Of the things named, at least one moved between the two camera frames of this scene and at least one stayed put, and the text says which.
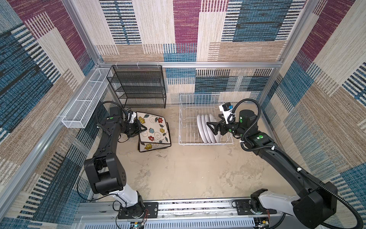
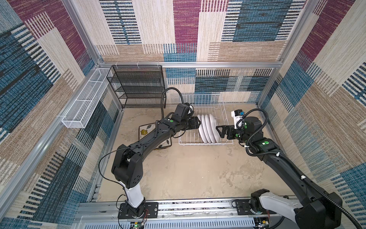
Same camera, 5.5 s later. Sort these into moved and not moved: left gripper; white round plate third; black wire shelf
Moved: left gripper
Not moved: white round plate third; black wire shelf
